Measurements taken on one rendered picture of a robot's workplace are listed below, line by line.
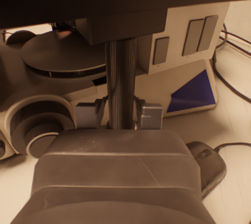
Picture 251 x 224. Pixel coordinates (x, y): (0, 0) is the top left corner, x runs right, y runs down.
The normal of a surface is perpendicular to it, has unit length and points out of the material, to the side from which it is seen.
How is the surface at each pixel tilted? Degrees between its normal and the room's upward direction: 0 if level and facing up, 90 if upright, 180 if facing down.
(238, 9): 90
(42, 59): 0
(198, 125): 0
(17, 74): 0
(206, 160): 20
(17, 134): 90
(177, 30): 90
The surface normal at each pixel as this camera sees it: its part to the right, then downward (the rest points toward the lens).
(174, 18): 0.47, 0.58
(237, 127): 0.02, -0.76
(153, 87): 0.34, -0.07
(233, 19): -0.89, 0.29
